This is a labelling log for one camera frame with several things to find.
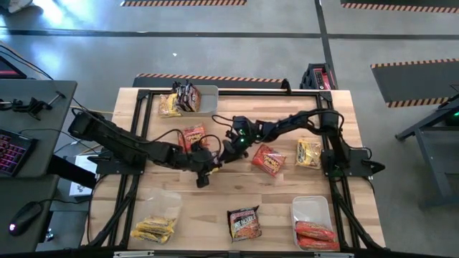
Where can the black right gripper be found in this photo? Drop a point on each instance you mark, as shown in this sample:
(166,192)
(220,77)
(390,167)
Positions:
(242,141)

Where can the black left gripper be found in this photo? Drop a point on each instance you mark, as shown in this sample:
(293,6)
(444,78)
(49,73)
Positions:
(204,161)

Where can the red Maruchan noodle pack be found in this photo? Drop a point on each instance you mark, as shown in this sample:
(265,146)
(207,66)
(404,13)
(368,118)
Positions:
(317,244)
(268,159)
(315,230)
(193,136)

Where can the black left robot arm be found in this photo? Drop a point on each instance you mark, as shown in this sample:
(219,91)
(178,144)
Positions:
(118,138)

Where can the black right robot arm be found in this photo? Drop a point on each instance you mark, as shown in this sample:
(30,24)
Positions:
(297,120)

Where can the black hazard-striped floor mat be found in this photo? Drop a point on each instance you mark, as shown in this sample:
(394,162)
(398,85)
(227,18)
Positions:
(179,3)
(394,5)
(233,82)
(412,82)

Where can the black table clamp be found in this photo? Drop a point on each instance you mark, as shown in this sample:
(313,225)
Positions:
(175,87)
(285,85)

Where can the black red equipment case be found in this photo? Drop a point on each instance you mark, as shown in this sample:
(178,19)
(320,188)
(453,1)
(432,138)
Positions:
(317,77)

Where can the white paper sheet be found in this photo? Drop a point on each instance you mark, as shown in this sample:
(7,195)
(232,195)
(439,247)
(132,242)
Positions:
(80,188)

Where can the grey desk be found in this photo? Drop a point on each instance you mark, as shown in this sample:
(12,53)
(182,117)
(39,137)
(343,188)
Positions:
(43,143)

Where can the black computer mouse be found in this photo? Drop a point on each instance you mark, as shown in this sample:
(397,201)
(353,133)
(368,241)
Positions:
(23,218)

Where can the backlit black keyboard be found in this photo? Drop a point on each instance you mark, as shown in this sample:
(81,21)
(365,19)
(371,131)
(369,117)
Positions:
(12,152)

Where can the dark grey metal table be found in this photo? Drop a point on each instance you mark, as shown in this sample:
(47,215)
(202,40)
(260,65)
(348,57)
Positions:
(430,143)

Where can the dark laptop screen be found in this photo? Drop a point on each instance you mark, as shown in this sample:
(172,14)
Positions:
(9,70)

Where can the person's foot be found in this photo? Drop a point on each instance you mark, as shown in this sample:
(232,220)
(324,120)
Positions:
(18,4)

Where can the black clamp mount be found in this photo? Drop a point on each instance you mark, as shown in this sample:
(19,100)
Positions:
(34,106)

